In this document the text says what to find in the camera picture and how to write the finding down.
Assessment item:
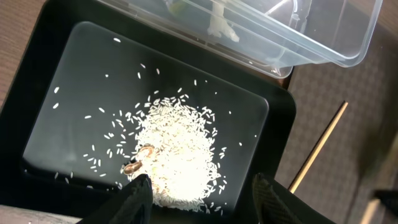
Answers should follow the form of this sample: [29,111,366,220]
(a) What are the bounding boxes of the white wrapper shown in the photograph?
[207,2,239,42]

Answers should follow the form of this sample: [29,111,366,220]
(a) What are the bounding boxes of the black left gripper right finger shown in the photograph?
[252,173,334,224]

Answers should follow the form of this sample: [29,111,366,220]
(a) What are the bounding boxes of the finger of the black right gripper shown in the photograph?
[374,190,398,218]

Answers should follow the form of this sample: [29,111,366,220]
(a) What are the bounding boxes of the black waste tray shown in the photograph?
[1,1,296,223]

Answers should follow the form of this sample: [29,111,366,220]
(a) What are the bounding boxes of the yellow green drink bottle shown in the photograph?
[165,0,187,16]

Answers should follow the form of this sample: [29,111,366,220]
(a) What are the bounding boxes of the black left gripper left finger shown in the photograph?
[78,174,153,224]

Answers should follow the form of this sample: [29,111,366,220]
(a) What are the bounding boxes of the dark brown serving tray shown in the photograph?
[273,18,398,224]

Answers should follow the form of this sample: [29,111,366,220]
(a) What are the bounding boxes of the clear plastic waste bin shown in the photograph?
[108,0,382,79]

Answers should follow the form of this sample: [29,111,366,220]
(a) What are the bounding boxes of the wooden chopstick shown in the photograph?
[288,101,348,194]
[360,198,381,224]

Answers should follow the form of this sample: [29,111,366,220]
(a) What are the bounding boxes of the pile of rice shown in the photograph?
[51,37,259,216]

